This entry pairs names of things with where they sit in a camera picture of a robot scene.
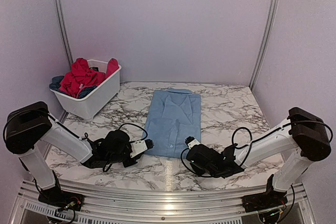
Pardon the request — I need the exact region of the left aluminium frame post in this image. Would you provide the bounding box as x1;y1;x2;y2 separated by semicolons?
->
54;0;74;66

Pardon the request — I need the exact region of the aluminium frame post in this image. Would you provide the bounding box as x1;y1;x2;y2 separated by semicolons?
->
54;0;74;66
249;0;279;91

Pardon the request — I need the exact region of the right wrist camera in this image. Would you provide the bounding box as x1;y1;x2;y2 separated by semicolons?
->
185;136;201;150

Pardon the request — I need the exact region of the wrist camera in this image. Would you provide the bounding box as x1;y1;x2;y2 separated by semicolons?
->
185;136;201;150
130;139;154;158

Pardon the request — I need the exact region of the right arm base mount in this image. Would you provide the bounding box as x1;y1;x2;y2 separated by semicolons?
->
241;192;288;212

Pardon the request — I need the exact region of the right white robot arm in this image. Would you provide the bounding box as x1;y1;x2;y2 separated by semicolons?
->
185;107;333;207

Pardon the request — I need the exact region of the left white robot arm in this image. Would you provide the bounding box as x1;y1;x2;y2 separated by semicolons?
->
3;101;147;206

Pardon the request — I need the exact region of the light blue button shirt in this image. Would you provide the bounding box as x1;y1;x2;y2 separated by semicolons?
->
144;89;201;158

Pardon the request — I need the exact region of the dark blue garment in bin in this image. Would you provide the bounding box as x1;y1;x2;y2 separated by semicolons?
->
49;76;97;99

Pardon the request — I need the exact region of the red garment in bin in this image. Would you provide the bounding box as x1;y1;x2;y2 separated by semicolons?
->
60;58;119;98

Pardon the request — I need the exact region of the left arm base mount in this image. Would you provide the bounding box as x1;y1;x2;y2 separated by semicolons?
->
38;191;84;211

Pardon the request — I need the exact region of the right aluminium frame post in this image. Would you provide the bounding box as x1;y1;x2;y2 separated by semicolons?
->
249;0;279;91

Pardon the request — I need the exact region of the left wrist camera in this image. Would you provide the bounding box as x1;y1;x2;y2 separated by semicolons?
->
130;139;154;158

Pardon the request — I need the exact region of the front aluminium rail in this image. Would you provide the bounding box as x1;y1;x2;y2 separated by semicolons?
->
8;179;317;223

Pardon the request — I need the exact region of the white plastic laundry bin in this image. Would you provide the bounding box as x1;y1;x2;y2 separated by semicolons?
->
51;59;122;120

